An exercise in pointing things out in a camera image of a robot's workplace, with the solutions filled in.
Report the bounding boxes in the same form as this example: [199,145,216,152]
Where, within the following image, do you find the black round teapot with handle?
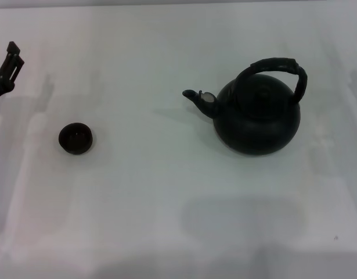
[182,57,308,156]

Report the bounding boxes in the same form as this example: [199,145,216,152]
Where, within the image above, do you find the small dark brown teacup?
[58,121,96,156]

